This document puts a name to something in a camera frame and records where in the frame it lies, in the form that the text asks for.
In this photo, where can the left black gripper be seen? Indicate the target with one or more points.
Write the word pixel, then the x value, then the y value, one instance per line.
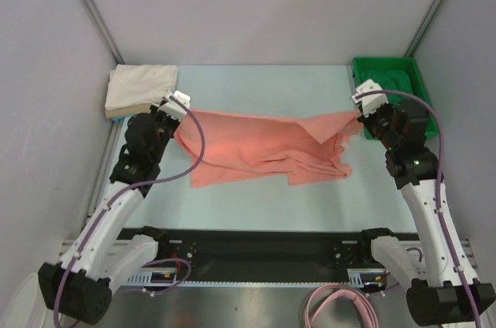
pixel 174 122

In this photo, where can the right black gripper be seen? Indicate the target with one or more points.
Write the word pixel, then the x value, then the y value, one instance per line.
pixel 373 122

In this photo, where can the pink t shirt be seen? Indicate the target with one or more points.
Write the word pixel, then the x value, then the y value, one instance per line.
pixel 234 147

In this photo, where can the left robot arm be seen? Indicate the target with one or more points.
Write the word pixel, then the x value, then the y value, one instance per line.
pixel 82 283

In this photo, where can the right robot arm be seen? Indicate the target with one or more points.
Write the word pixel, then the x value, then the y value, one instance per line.
pixel 443 288

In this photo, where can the tan folded t shirt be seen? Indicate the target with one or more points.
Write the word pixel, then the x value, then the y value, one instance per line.
pixel 128 110

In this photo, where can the light blue folded t shirt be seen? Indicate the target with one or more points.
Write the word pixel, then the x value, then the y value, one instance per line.
pixel 118 118

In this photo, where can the green t shirt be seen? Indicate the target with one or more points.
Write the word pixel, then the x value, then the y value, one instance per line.
pixel 389 79

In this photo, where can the white folded t shirt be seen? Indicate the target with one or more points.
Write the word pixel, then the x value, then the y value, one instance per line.
pixel 132 85

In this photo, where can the green plastic tray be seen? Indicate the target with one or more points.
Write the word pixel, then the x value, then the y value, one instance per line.
pixel 406 64

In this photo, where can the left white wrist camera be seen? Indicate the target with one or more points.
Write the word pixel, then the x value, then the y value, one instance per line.
pixel 175 104

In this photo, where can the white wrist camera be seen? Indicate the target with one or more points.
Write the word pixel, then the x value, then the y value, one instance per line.
pixel 175 104
pixel 369 97

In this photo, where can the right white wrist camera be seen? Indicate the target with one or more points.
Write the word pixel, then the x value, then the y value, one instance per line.
pixel 369 97

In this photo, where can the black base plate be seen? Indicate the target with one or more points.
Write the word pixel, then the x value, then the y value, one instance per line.
pixel 222 256

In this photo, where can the aluminium frame rail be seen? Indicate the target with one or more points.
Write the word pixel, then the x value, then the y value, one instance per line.
pixel 468 252

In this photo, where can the white cable duct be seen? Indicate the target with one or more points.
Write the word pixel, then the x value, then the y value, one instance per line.
pixel 152 278

